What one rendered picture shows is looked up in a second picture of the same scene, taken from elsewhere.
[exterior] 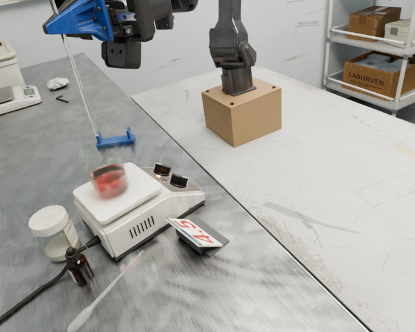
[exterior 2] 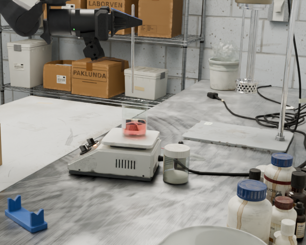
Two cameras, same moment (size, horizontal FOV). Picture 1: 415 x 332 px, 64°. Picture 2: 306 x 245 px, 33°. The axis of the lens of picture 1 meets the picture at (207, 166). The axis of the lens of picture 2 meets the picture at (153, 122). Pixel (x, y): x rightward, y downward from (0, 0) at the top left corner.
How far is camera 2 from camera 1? 1.61 m
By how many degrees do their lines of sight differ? 115
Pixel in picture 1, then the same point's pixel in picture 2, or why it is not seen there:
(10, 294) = (219, 180)
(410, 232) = (60, 122)
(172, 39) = not seen: outside the picture
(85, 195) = (149, 140)
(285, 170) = (25, 146)
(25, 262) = (201, 187)
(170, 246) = not seen: hidden behind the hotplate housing
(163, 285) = not seen: hidden behind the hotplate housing
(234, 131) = not seen: outside the picture
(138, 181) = (117, 132)
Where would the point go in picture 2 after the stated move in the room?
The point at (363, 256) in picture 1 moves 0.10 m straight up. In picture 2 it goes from (85, 127) to (85, 95)
